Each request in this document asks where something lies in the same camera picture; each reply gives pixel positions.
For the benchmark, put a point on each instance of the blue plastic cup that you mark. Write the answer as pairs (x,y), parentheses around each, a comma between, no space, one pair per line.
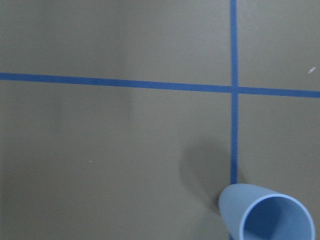
(252,212)

